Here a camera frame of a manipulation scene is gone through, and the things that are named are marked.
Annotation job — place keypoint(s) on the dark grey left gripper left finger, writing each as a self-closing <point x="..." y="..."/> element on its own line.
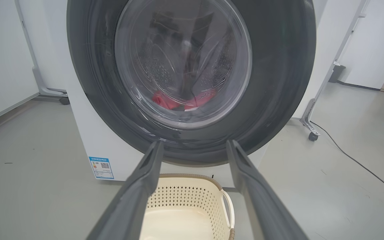
<point x="128" y="203"/>

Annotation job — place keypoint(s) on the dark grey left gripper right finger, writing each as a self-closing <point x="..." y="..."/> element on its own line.
<point x="262" y="203"/>

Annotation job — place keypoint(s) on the red jersey with printed lettering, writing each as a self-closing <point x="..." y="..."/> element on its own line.
<point x="165" y="99"/>

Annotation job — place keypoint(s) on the round glass washing machine door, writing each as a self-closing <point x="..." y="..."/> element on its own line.
<point x="272" y="83"/>

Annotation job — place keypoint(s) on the red and white garment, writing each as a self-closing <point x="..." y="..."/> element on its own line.
<point x="203" y="97"/>

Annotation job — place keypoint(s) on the cream perforated laundry basket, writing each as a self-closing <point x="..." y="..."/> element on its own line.
<point x="185" y="213"/>

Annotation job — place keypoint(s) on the white front-load washing machine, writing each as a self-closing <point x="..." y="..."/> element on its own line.
<point x="92" y="140"/>

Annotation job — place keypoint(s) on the blue energy label sticker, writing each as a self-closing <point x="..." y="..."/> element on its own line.
<point x="101" y="167"/>

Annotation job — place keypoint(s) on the grey partition stand with caster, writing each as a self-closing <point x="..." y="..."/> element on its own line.
<point x="328" y="73"/>
<point x="38" y="78"/>

